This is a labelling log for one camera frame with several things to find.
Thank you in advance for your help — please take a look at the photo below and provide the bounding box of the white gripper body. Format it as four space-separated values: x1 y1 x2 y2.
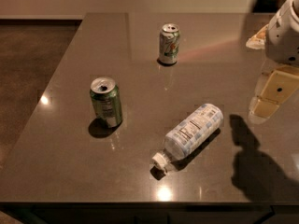
265 6 299 65

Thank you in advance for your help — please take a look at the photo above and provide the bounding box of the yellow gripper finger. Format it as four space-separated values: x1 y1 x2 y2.
246 25 268 49
249 64 299 124

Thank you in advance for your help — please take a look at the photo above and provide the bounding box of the green soda can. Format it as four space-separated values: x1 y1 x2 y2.
90 77 122 128

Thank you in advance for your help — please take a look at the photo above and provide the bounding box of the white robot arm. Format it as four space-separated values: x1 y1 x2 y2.
246 0 299 124

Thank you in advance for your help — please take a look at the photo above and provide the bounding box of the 7up soda can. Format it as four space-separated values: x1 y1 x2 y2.
159 23 180 64

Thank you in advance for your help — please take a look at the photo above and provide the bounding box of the clear plastic water bottle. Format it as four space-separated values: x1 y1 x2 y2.
152 104 223 173

